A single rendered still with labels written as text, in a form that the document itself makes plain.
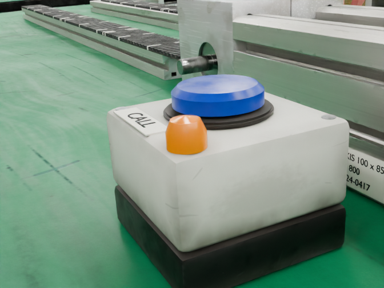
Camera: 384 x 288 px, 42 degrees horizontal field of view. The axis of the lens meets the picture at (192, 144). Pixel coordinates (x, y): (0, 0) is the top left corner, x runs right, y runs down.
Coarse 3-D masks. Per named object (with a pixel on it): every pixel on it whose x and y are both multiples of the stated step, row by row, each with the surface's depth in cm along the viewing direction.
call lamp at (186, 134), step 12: (180, 120) 17; (192, 120) 17; (168, 132) 18; (180, 132) 17; (192, 132) 17; (204, 132) 18; (168, 144) 18; (180, 144) 17; (192, 144) 17; (204, 144) 18
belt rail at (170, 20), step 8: (96, 8) 141; (104, 8) 135; (112, 8) 127; (120, 8) 121; (128, 8) 116; (136, 8) 112; (112, 16) 128; (120, 16) 122; (128, 16) 117; (136, 16) 113; (144, 16) 110; (152, 16) 104; (160, 16) 101; (168, 16) 97; (176, 16) 94; (152, 24) 105; (160, 24) 101; (168, 24) 98; (176, 24) 95
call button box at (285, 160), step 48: (144, 144) 19; (240, 144) 18; (288, 144) 19; (336, 144) 20; (144, 192) 20; (192, 192) 18; (240, 192) 19; (288, 192) 20; (336, 192) 21; (144, 240) 22; (192, 240) 18; (240, 240) 19; (288, 240) 20; (336, 240) 22
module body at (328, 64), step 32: (256, 32) 32; (288, 32) 29; (320, 32) 27; (352, 32) 25; (256, 64) 33; (288, 64) 30; (320, 64) 29; (352, 64) 27; (288, 96) 30; (320, 96) 28; (352, 96) 26; (352, 128) 28; (352, 160) 26
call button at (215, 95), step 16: (192, 80) 22; (208, 80) 22; (224, 80) 22; (240, 80) 22; (256, 80) 22; (176, 96) 21; (192, 96) 20; (208, 96) 20; (224, 96) 20; (240, 96) 20; (256, 96) 20; (192, 112) 20; (208, 112) 20; (224, 112) 20; (240, 112) 20
